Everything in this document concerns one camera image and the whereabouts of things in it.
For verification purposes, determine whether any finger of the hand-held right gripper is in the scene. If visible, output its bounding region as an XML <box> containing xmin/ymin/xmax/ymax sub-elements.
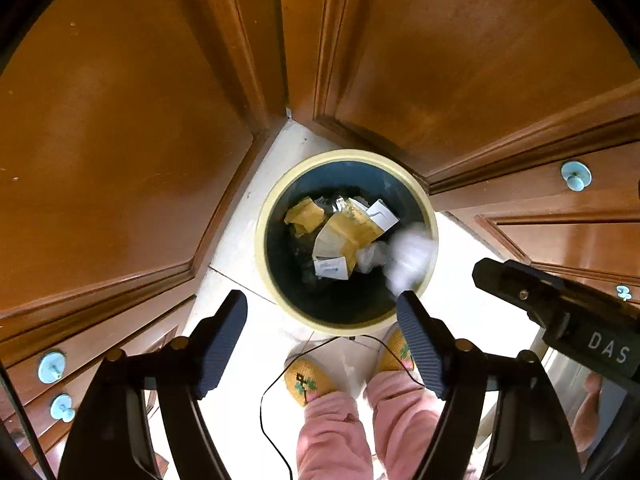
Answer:
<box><xmin>472</xmin><ymin>257</ymin><xmax>574</xmax><ymax>329</ymax></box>

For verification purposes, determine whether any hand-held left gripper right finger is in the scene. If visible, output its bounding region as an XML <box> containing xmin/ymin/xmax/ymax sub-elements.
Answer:
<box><xmin>395</xmin><ymin>291</ymin><xmax>583</xmax><ymax>480</ymax></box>

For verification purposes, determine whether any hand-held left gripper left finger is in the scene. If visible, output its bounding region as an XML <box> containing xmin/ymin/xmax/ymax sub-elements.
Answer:
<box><xmin>59</xmin><ymin>290</ymin><xmax>249</xmax><ymax>480</ymax></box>

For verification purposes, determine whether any white tissue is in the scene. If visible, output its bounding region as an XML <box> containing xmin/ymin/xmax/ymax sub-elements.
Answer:
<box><xmin>384</xmin><ymin>222</ymin><xmax>437</xmax><ymax>294</ymax></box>

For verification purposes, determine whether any round cream rimmed trash bin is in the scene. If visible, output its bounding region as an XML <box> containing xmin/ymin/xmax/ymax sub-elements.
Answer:
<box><xmin>254</xmin><ymin>149</ymin><xmax>440</xmax><ymax>336</ymax></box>

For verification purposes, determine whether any clear plastic packaging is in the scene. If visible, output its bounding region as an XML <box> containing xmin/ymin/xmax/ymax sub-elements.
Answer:
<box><xmin>355</xmin><ymin>240</ymin><xmax>396</xmax><ymax>274</ymax></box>

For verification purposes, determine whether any yellow kraft packet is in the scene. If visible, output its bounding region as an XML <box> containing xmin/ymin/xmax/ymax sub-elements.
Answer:
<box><xmin>315</xmin><ymin>210</ymin><xmax>387</xmax><ymax>271</ymax></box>

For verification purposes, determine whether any red white small box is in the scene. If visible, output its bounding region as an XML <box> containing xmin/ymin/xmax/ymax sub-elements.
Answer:
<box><xmin>367</xmin><ymin>199</ymin><xmax>400</xmax><ymax>233</ymax></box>

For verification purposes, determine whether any yellow wrapper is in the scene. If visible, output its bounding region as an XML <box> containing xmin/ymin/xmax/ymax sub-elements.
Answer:
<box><xmin>284</xmin><ymin>197</ymin><xmax>326</xmax><ymax>239</ymax></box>

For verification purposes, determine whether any person's right hand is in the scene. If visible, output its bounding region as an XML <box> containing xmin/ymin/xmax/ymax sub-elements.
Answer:
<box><xmin>571</xmin><ymin>372</ymin><xmax>609</xmax><ymax>454</ymax></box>

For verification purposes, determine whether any yellow knitted slipper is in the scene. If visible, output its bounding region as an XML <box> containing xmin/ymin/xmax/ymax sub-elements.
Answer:
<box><xmin>377</xmin><ymin>327</ymin><xmax>419</xmax><ymax>375</ymax></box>
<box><xmin>284</xmin><ymin>355</ymin><xmax>337</xmax><ymax>409</ymax></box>

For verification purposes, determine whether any person's left leg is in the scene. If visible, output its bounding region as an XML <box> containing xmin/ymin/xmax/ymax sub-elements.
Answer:
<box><xmin>297</xmin><ymin>390</ymin><xmax>374</xmax><ymax>480</ymax></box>

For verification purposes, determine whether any wooden cabinet door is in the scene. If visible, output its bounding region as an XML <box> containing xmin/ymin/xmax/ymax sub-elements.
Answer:
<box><xmin>279</xmin><ymin>0</ymin><xmax>640</xmax><ymax>183</ymax></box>
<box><xmin>0</xmin><ymin>0</ymin><xmax>291</xmax><ymax>321</ymax></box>

